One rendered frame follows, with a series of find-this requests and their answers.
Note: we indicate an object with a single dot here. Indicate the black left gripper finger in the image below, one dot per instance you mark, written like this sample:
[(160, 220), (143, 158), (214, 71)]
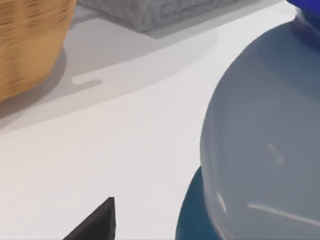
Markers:
[(100, 222)]

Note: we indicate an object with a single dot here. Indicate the dark blue bottle base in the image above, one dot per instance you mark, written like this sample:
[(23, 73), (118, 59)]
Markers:
[(191, 212)]

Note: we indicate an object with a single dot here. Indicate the pale grey-blue bottle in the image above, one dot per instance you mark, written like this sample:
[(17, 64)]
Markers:
[(265, 130)]

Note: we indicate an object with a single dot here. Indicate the woven wicker basket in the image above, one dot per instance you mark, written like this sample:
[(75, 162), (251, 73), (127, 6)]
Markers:
[(27, 42)]

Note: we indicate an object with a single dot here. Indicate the blue bottle cap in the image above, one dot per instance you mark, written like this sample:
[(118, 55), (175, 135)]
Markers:
[(306, 7)]

